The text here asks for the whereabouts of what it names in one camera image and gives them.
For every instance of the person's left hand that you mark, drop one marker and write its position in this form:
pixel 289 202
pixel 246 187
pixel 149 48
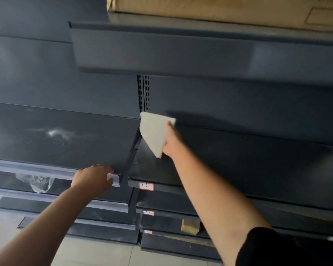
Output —
pixel 92 180

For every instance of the person's right hand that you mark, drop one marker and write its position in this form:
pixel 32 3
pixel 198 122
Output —
pixel 173 142

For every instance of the person's left fingers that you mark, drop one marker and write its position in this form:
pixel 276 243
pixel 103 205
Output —
pixel 95 168

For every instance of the person's right thumb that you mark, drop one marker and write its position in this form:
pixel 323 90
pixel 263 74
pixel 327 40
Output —
pixel 171 129

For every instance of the white cleaning cloth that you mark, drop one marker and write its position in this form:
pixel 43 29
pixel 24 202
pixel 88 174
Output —
pixel 154 132

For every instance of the person's right forearm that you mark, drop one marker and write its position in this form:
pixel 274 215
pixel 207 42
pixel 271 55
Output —
pixel 211 202

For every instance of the person's left forearm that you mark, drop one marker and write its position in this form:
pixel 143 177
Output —
pixel 41 232

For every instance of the dark grey shelf board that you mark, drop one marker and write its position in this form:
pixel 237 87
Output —
pixel 166 203
pixel 177 246
pixel 58 135
pixel 266 168
pixel 163 225
pixel 119 194
pixel 105 214
pixel 105 232
pixel 183 49

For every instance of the slotted metal shelf upright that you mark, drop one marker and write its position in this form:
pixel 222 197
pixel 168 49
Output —
pixel 143 92

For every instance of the red-bordered white label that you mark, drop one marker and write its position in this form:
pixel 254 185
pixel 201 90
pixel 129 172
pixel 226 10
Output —
pixel 146 186
pixel 148 213
pixel 148 232

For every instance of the crumpled clear plastic bag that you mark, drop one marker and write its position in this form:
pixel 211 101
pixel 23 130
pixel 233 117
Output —
pixel 36 182

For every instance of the dark grey back panel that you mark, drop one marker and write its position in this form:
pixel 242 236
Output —
pixel 44 69
pixel 252 110

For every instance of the small cardboard box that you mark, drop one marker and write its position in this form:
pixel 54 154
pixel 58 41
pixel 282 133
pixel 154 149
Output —
pixel 190 226

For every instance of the large cardboard box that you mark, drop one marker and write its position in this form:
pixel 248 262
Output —
pixel 224 8

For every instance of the black sleeve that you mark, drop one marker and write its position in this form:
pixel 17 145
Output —
pixel 277 249

